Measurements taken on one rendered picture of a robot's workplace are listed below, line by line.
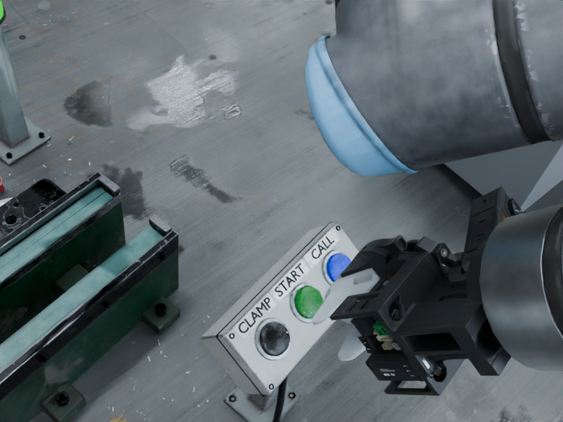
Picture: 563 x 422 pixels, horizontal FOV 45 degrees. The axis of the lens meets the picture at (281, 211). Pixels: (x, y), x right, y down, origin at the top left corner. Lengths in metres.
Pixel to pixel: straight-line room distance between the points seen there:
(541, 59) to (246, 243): 0.70
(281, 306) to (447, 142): 0.29
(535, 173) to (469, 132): 0.66
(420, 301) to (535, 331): 0.10
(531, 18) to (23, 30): 1.08
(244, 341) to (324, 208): 0.48
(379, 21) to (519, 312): 0.17
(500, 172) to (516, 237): 0.68
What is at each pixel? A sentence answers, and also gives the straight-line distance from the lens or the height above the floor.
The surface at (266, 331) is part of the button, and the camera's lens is 0.60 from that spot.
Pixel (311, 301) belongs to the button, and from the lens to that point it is 0.62.
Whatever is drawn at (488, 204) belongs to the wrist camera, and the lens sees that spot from 0.51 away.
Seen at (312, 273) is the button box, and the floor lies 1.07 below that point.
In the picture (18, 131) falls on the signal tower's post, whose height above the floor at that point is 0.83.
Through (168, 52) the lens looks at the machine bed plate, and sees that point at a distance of 1.26.
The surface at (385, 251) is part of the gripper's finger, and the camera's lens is 0.49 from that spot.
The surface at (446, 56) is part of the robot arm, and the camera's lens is 0.36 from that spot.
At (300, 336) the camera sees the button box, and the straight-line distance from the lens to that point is 0.63.
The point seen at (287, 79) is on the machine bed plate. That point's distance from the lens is 1.23.
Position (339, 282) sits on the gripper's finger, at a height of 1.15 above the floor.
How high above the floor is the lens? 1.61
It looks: 52 degrees down
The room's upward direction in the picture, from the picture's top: 11 degrees clockwise
